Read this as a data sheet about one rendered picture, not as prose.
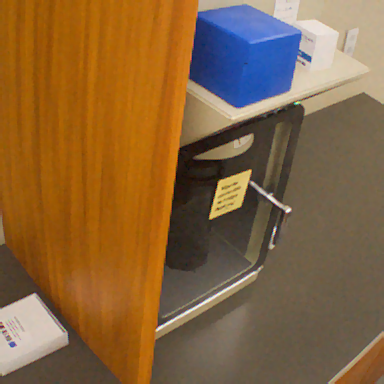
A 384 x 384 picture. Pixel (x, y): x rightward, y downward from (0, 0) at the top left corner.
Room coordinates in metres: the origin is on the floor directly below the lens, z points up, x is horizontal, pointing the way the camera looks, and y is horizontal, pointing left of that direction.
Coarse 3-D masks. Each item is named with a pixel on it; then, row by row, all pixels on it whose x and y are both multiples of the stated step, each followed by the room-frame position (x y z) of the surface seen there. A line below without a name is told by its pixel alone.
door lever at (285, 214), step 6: (270, 198) 0.83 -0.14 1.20; (276, 204) 0.82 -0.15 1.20; (282, 204) 0.82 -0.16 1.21; (282, 210) 0.80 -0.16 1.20; (288, 210) 0.80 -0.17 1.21; (282, 216) 0.80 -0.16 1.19; (288, 216) 0.80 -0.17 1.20; (282, 222) 0.80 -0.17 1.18; (276, 228) 0.80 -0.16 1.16; (282, 228) 0.80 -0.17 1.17; (276, 234) 0.80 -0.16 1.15; (282, 234) 0.80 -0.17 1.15; (276, 240) 0.80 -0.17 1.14; (276, 246) 0.80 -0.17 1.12
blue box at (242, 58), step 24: (216, 24) 0.63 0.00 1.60; (240, 24) 0.64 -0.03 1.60; (264, 24) 0.66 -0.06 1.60; (192, 48) 0.65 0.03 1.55; (216, 48) 0.62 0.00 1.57; (240, 48) 0.60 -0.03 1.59; (264, 48) 0.61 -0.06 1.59; (288, 48) 0.64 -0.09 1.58; (192, 72) 0.64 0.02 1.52; (216, 72) 0.62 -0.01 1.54; (240, 72) 0.59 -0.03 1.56; (264, 72) 0.62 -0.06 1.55; (288, 72) 0.65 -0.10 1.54; (240, 96) 0.59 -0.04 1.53; (264, 96) 0.62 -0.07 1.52
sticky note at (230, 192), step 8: (232, 176) 0.75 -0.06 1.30; (240, 176) 0.77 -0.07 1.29; (248, 176) 0.78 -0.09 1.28; (224, 184) 0.74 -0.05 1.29; (232, 184) 0.75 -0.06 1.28; (240, 184) 0.77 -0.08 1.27; (216, 192) 0.73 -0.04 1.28; (224, 192) 0.74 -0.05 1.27; (232, 192) 0.76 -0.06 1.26; (240, 192) 0.77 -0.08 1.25; (216, 200) 0.73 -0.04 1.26; (224, 200) 0.75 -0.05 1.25; (232, 200) 0.76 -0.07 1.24; (240, 200) 0.78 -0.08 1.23; (216, 208) 0.73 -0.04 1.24; (224, 208) 0.75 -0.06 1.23; (232, 208) 0.76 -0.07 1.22
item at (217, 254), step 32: (256, 128) 0.78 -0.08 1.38; (288, 128) 0.84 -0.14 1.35; (192, 160) 0.68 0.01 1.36; (224, 160) 0.73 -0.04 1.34; (256, 160) 0.79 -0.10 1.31; (288, 160) 0.86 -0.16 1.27; (192, 192) 0.69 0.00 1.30; (256, 192) 0.80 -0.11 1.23; (192, 224) 0.70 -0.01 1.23; (224, 224) 0.76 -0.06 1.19; (256, 224) 0.82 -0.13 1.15; (192, 256) 0.71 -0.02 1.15; (224, 256) 0.77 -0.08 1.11; (256, 256) 0.84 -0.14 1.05; (192, 288) 0.72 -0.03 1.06; (224, 288) 0.79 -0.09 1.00; (160, 320) 0.67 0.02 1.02
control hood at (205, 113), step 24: (312, 72) 0.74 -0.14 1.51; (336, 72) 0.76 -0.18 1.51; (360, 72) 0.78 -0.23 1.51; (192, 96) 0.62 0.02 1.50; (216, 96) 0.62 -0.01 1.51; (288, 96) 0.65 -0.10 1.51; (312, 96) 0.85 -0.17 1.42; (192, 120) 0.61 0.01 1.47; (216, 120) 0.59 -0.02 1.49; (240, 120) 0.59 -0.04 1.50
